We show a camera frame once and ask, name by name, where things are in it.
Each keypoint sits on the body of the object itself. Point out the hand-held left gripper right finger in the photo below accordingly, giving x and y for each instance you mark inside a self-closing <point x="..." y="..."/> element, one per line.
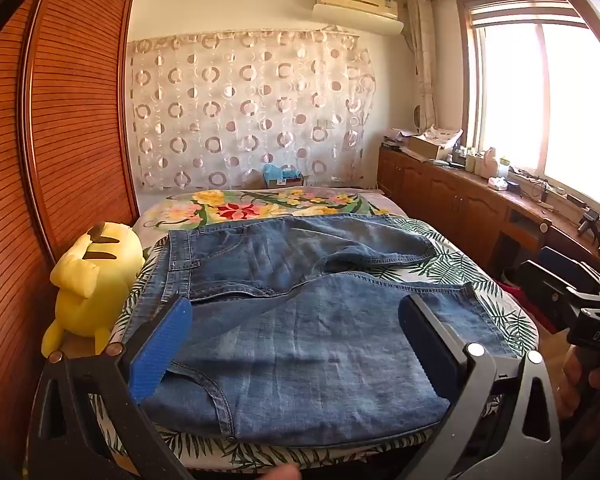
<point x="425" y="345"/>

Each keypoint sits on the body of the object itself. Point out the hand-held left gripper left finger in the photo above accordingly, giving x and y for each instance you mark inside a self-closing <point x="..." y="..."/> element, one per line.
<point x="160" y="345"/>

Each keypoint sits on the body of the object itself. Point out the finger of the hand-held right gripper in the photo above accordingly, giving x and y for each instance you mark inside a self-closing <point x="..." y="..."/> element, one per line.
<point x="542" y="275"/>
<point x="567" y="260"/>

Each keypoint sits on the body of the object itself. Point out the blue denim pants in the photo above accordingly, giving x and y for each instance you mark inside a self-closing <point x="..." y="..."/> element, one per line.
<point x="300" y="320"/>

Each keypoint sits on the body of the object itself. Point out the person's right hand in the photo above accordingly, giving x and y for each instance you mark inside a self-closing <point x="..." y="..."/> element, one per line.
<point x="570" y="375"/>

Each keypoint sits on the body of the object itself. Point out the red blanket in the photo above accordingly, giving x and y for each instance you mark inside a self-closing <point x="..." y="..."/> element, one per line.
<point x="515" y="295"/>

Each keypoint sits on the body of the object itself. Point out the black stand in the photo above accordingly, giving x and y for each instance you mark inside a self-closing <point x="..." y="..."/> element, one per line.
<point x="597" y="227"/>

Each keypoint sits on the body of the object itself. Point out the yellow plush toy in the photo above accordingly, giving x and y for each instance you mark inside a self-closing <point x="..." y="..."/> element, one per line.
<point x="95" y="280"/>

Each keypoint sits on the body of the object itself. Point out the small white container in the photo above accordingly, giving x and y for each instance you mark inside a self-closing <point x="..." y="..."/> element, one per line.
<point x="498" y="183"/>

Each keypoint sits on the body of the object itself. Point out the long wooden cabinet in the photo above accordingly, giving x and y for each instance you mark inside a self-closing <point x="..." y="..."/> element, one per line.
<point x="460" y="200"/>

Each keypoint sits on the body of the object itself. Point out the pink and white bottle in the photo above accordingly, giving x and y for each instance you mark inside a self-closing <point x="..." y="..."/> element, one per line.
<point x="490" y="162"/>

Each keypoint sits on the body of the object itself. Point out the wooden framed window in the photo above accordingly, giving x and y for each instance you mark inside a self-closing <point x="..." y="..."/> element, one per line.
<point x="545" y="100"/>

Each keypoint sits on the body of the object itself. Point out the cardboard box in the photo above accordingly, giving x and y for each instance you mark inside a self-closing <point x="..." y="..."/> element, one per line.
<point x="427" y="147"/>

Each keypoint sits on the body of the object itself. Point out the patterned paper bag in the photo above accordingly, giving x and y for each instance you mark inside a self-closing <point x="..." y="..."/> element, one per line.
<point x="445" y="133"/>

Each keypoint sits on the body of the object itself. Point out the floral bed sheet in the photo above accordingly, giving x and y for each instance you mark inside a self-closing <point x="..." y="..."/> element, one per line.
<point x="260" y="205"/>

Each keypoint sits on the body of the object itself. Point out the blue plastic item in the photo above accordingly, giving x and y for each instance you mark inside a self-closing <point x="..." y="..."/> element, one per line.
<point x="280" y="174"/>

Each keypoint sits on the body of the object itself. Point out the tied patterned window curtain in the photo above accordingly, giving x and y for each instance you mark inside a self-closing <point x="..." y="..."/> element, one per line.
<point x="422" y="60"/>

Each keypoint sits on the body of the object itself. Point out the wooden slatted wardrobe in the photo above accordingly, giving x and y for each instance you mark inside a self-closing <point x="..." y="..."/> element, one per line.
<point x="80" y="110"/>

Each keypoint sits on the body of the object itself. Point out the sheer circle-patterned curtain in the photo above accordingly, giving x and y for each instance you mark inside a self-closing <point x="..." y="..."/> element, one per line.
<point x="250" y="110"/>

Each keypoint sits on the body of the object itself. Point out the wall air conditioner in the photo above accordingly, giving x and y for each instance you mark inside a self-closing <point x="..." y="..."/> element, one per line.
<point x="360" y="7"/>

